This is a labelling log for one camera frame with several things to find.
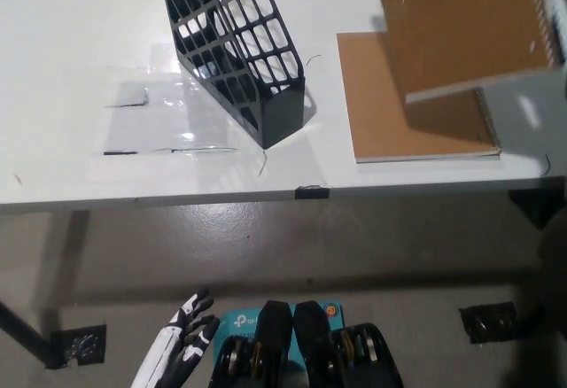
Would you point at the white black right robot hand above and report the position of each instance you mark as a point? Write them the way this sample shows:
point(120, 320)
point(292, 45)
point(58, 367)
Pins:
point(558, 16)

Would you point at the black clip on table edge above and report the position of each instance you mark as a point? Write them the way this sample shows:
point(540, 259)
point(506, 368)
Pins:
point(312, 192)

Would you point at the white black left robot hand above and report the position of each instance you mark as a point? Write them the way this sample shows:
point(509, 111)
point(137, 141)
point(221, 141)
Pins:
point(170, 348)

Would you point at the black floor tape patch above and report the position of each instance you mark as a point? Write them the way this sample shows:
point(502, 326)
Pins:
point(84, 346)
point(487, 321)

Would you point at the brown spiral notebook with scratch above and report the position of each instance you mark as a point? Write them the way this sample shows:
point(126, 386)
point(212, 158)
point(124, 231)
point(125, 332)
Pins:
point(452, 20)

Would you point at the black lattice book holder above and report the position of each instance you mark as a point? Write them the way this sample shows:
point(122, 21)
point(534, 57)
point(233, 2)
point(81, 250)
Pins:
point(283, 113)

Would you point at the transparent plastic tape sheet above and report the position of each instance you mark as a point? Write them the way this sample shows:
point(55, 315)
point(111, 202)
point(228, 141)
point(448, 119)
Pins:
point(186, 113)

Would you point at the teal tp-link box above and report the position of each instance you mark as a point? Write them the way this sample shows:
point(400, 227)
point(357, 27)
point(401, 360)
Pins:
point(239, 321)

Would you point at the black table leg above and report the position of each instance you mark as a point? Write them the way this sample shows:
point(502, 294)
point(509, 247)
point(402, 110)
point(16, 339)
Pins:
point(22, 326)
point(538, 206)

